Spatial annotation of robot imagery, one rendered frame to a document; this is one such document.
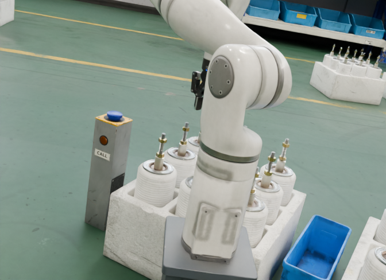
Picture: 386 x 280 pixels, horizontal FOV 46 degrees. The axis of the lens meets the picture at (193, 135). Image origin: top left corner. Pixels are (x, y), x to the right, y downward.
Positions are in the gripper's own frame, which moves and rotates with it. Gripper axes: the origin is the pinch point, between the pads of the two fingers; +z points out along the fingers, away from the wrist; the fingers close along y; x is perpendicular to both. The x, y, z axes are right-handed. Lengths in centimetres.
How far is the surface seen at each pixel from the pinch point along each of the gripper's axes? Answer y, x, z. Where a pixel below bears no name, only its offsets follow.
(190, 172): 7.8, -12.2, 13.4
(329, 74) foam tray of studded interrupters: -60, 212, 20
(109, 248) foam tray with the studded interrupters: 2.4, -31.7, 32.3
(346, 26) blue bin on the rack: -153, 434, 2
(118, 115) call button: -10.1, -23.3, 2.3
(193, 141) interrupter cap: -1.3, -1.8, 9.9
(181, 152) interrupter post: 3.7, -12.2, 9.3
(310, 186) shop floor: 11, 60, 35
